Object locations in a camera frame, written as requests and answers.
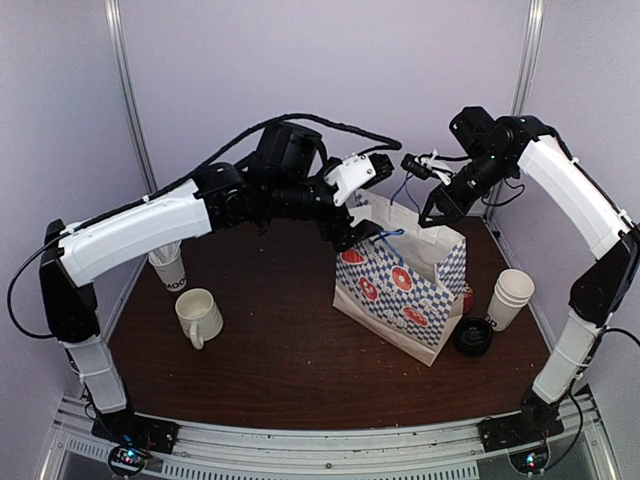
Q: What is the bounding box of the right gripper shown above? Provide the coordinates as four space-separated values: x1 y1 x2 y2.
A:
420 148 515 227

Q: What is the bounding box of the blue checkered paper bag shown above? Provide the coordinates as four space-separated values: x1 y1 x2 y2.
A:
333 190 468 367

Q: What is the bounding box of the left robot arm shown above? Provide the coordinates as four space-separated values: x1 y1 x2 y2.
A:
39 121 393 444

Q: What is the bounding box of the red floral plate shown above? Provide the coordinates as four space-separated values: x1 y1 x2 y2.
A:
463 287 475 315

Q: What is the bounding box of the stack of paper cups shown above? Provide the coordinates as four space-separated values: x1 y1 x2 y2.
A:
486 269 535 332

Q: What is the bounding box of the stack of black lids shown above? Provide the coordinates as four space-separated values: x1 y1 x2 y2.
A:
453 317 494 358

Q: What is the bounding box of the cream ceramic mug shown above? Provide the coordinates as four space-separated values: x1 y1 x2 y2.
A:
174 288 224 350

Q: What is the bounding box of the paper cup holding straws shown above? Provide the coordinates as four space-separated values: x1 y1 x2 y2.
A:
147 242 187 293

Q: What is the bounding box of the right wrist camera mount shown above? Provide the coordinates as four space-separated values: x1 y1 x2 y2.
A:
401 150 455 185

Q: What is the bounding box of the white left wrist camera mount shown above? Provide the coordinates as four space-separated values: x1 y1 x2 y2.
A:
323 153 394 207

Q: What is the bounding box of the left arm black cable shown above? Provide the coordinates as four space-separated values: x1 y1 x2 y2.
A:
5 112 404 341

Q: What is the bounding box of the aluminium front rail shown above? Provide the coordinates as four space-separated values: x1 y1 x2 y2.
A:
39 394 621 480

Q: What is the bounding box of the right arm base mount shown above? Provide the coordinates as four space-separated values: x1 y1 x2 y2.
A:
477 412 564 453

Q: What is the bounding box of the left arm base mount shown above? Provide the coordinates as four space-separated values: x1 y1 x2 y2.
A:
91 410 179 454

